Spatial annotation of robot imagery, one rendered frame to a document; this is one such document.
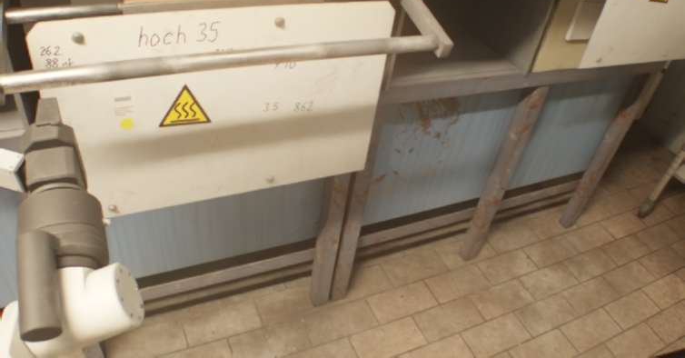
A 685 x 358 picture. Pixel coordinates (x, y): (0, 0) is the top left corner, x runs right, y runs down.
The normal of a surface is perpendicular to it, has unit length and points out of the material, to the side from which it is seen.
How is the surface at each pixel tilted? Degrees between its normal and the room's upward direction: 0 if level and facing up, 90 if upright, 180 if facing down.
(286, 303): 0
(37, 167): 15
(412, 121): 90
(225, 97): 90
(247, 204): 90
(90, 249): 74
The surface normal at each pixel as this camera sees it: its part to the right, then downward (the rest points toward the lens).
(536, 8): -0.90, 0.17
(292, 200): 0.41, 0.61
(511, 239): 0.13, -0.78
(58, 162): 0.23, -0.59
